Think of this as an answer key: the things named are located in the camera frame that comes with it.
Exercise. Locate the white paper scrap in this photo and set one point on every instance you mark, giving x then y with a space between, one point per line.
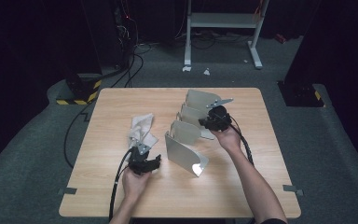
206 72
186 68

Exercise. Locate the beige cloth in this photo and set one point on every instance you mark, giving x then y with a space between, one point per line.
141 129

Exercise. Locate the expandable metal bookend rack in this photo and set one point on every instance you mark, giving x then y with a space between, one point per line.
180 152

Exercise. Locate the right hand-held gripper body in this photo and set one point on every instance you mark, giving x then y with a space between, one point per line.
219 119

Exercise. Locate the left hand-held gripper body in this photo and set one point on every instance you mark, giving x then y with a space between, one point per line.
139 163

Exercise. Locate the red floor object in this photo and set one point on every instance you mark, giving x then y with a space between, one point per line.
280 38

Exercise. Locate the white metal stand frame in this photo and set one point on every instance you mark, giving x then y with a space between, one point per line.
220 20

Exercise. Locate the person's left hand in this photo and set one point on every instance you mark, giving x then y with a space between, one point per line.
135 186

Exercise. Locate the black yellow striped base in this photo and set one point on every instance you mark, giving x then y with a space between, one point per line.
298 95
80 90

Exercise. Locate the person's right hand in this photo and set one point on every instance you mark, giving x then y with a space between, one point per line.
230 140

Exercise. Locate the grey tape piece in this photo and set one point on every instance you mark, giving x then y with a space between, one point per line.
70 190
290 188

